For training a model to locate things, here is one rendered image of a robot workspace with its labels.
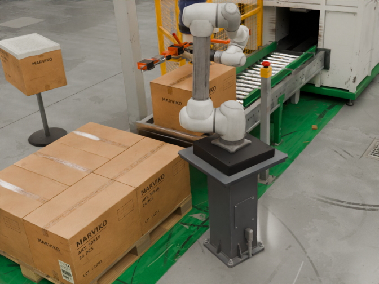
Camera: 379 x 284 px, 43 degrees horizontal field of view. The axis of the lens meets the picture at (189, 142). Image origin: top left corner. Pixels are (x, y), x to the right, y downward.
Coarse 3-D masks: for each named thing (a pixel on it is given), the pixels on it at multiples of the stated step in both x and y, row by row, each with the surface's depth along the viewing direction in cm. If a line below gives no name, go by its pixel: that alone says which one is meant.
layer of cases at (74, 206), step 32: (96, 128) 394; (32, 160) 354; (64, 160) 351; (96, 160) 348; (128, 160) 345; (160, 160) 343; (0, 192) 318; (32, 192) 315; (64, 192) 313; (96, 192) 311; (128, 192) 309; (160, 192) 338; (0, 224) 312; (32, 224) 286; (64, 224) 283; (96, 224) 288; (128, 224) 315; (32, 256) 305; (64, 256) 281; (96, 256) 295
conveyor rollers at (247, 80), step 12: (264, 60) 518; (276, 60) 519; (288, 60) 513; (240, 72) 489; (252, 72) 490; (276, 72) 485; (240, 84) 461; (252, 84) 463; (276, 84) 459; (240, 96) 435
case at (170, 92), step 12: (180, 72) 383; (216, 72) 378; (228, 72) 382; (156, 84) 365; (168, 84) 361; (180, 84) 360; (216, 84) 371; (228, 84) 386; (156, 96) 371; (168, 96) 363; (180, 96) 356; (216, 96) 375; (228, 96) 391; (156, 108) 376; (168, 108) 368; (180, 108) 361; (156, 120) 382; (168, 120) 374; (192, 132) 364
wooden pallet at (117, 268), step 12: (180, 204) 365; (168, 216) 370; (180, 216) 369; (156, 228) 358; (168, 228) 358; (144, 240) 335; (156, 240) 348; (0, 252) 330; (132, 252) 334; (144, 252) 338; (24, 264) 316; (120, 264) 326; (24, 276) 324; (36, 276) 316; (48, 276) 306; (108, 276) 317
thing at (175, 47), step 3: (171, 45) 350; (174, 45) 351; (177, 45) 350; (180, 45) 348; (168, 48) 346; (171, 48) 344; (174, 48) 343; (177, 48) 342; (180, 48) 344; (183, 48) 349; (177, 51) 343; (180, 51) 346; (183, 51) 348; (174, 54) 345; (177, 54) 344
